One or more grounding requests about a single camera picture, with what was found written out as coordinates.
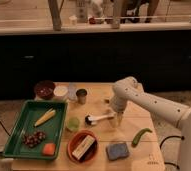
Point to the green pepper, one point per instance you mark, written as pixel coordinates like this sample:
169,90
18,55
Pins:
138,136

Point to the metal cup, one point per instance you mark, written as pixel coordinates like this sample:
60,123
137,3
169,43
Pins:
81,96

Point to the orange plastic bowl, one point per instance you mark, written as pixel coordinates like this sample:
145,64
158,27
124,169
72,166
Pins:
76,140

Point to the orange sponge block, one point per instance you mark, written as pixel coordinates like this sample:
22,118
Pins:
49,149

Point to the white round container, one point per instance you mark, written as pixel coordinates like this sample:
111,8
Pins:
60,92

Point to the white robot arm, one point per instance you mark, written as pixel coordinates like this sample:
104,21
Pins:
177,114

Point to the white handled black brush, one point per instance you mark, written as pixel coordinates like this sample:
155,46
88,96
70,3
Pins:
93,120

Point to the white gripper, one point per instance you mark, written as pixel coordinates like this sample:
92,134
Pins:
118,108

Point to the clear plastic cup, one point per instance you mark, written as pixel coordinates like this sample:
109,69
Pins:
72,91

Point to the small green cup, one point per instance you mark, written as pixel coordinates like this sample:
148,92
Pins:
73,124

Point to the dark red bowl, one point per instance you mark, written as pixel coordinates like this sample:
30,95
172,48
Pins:
44,89

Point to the green tray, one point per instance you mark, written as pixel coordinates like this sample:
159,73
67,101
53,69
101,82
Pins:
31,111

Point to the yellow corn cob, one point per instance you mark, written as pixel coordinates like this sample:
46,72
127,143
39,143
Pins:
47,115

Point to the blue sponge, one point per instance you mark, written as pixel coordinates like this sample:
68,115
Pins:
117,151

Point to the wooden block in bowl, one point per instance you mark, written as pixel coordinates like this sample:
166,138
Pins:
82,148

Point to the dark grape bunch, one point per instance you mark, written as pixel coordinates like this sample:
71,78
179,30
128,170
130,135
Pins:
34,139

